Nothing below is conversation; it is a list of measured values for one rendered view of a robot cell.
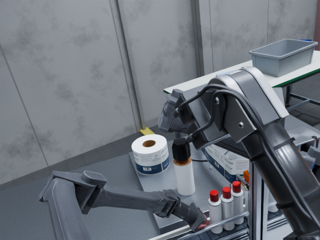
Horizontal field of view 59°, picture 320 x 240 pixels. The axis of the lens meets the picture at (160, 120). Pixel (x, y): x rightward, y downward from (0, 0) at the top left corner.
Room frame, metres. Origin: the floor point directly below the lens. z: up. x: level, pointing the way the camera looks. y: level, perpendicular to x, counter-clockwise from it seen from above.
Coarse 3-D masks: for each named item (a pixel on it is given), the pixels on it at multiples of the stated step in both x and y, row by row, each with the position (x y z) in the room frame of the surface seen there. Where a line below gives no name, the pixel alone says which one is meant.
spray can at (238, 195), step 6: (234, 186) 0.86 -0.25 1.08; (240, 186) 0.86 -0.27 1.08; (234, 192) 0.86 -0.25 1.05; (240, 192) 0.86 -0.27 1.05; (234, 198) 0.85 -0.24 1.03; (240, 198) 0.85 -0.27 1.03; (234, 204) 0.85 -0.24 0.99; (240, 204) 0.85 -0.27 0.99; (234, 210) 0.85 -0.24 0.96; (240, 210) 0.85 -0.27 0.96; (234, 222) 0.85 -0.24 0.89; (240, 222) 0.85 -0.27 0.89
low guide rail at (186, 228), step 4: (244, 204) 0.92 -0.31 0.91; (244, 208) 0.91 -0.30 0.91; (208, 220) 0.87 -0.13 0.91; (200, 224) 0.86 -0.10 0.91; (204, 224) 0.86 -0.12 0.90; (180, 228) 0.85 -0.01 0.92; (184, 228) 0.84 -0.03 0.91; (188, 228) 0.85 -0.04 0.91; (168, 232) 0.84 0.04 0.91; (172, 232) 0.83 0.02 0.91; (176, 232) 0.83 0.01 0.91; (180, 232) 0.84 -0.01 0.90; (160, 236) 0.82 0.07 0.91; (164, 236) 0.82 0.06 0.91; (168, 236) 0.83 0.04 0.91; (172, 236) 0.83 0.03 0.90
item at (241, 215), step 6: (270, 204) 0.85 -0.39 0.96; (234, 216) 0.82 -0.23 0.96; (240, 216) 0.82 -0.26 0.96; (216, 222) 0.81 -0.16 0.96; (222, 222) 0.80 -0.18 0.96; (228, 222) 0.81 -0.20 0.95; (204, 228) 0.79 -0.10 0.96; (210, 228) 0.79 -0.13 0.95; (186, 234) 0.77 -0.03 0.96; (192, 234) 0.77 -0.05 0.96
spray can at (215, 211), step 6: (210, 192) 0.84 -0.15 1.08; (216, 192) 0.84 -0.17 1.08; (210, 198) 0.84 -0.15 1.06; (216, 198) 0.83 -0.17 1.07; (210, 204) 0.83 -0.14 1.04; (216, 204) 0.82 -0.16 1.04; (210, 210) 0.83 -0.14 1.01; (216, 210) 0.82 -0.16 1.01; (210, 216) 0.83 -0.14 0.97; (216, 216) 0.82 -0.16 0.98; (210, 222) 0.83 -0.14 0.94; (216, 228) 0.82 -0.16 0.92; (222, 228) 0.83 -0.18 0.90
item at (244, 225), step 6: (270, 216) 0.86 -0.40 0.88; (276, 216) 0.86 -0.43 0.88; (246, 222) 0.85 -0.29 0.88; (234, 228) 0.83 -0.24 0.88; (240, 228) 0.83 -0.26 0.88; (180, 234) 0.85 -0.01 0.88; (198, 234) 0.83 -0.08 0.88; (204, 234) 0.83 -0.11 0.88; (210, 234) 0.82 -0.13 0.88; (216, 234) 0.82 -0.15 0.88; (222, 234) 0.81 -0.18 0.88; (228, 234) 0.81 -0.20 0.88
